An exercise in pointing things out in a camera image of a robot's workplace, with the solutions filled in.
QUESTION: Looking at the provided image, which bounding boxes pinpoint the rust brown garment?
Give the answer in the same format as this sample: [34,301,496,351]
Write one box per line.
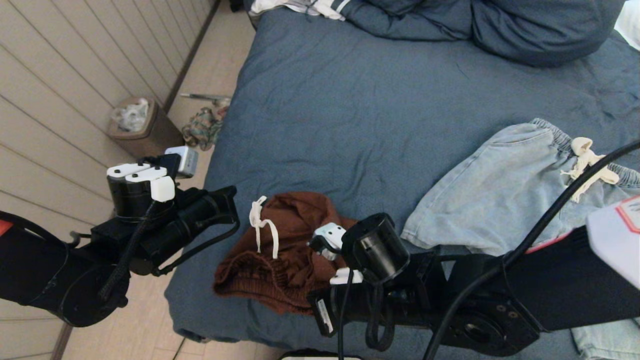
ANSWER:
[213,191,358,316]

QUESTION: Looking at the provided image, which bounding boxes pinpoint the light blue denim shorts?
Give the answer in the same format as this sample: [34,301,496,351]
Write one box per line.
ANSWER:
[400,118,640,360]

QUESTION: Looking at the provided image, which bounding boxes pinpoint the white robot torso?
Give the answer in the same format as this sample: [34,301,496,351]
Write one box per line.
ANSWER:
[280,351,363,360]

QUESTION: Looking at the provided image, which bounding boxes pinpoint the brown trash bin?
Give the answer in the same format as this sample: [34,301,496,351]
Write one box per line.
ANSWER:
[107,97,186,161]

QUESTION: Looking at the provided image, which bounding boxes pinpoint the colourful crumpled cloth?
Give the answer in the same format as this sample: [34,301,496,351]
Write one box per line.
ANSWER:
[181,106,231,152]

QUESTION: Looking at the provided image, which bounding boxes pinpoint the white plastic bin bag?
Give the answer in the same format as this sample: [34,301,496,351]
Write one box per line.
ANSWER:
[112,98,151,133]

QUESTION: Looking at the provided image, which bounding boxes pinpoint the grey metal rod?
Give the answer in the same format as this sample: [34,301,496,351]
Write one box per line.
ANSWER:
[180,92,232,106]

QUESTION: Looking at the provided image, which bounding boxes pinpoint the blue bed sheet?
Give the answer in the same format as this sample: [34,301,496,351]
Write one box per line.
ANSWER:
[165,7,640,360]

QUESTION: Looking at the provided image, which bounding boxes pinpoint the white striped garment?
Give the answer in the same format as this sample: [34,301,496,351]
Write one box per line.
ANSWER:
[249,0,357,22]

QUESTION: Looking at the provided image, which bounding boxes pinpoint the bunched blue duvet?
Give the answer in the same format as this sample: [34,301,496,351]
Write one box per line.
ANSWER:
[344,0,477,41]

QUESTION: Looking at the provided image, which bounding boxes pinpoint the blue pillow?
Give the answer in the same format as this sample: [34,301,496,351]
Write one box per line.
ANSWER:
[472,0,627,67]

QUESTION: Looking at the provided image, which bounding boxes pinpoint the white pillow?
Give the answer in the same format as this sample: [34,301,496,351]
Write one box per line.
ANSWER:
[616,0,640,49]

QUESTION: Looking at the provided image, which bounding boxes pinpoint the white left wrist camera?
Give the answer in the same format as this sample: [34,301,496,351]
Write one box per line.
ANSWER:
[106,146,199,203]

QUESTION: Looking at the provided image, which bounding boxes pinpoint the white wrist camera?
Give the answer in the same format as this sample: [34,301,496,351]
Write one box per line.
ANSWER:
[106,146,199,203]
[307,223,365,286]

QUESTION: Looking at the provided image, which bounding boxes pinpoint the thin black looped cable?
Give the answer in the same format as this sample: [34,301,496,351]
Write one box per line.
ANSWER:
[152,220,242,277]

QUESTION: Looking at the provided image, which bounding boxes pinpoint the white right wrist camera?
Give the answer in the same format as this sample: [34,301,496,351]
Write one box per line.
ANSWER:
[307,223,365,286]

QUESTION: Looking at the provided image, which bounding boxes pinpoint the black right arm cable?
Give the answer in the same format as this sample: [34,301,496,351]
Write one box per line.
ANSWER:
[422,140,640,360]

